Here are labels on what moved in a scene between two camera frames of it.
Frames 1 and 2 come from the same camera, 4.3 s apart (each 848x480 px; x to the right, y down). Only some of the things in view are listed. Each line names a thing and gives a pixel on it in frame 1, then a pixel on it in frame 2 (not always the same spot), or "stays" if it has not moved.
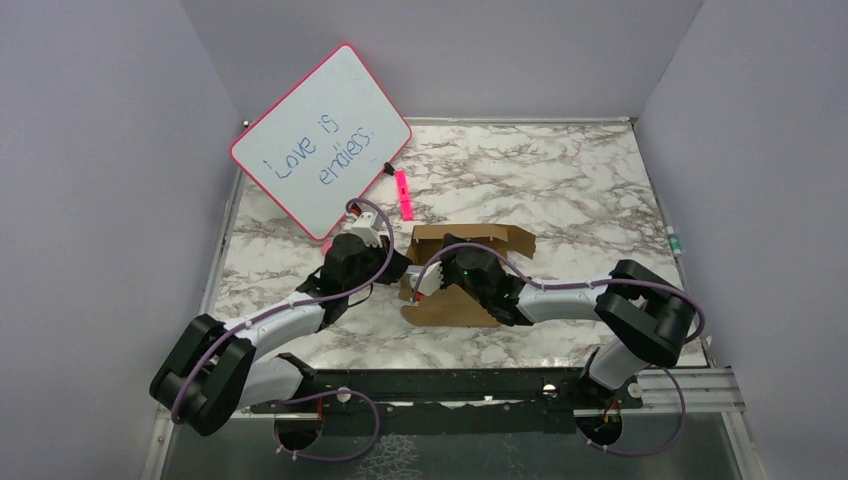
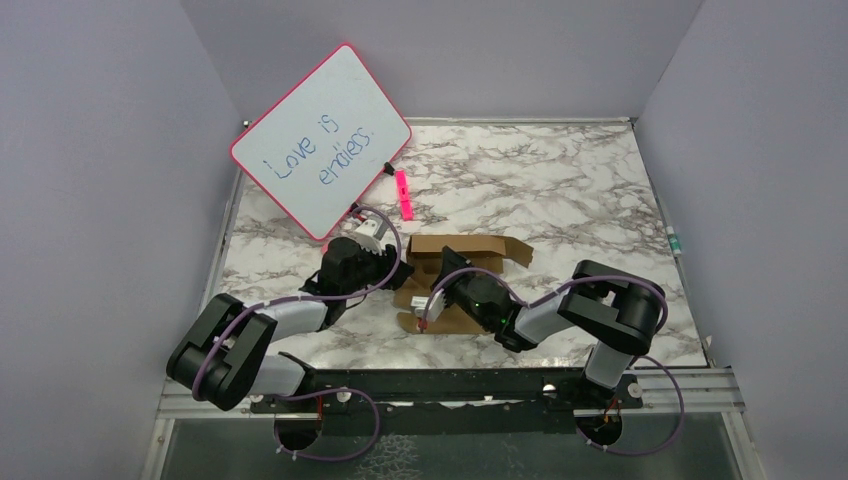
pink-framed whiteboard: [323, 143] stays
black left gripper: [396, 268] stays
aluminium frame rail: [663, 392] stays
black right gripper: [446, 260] to [450, 261]
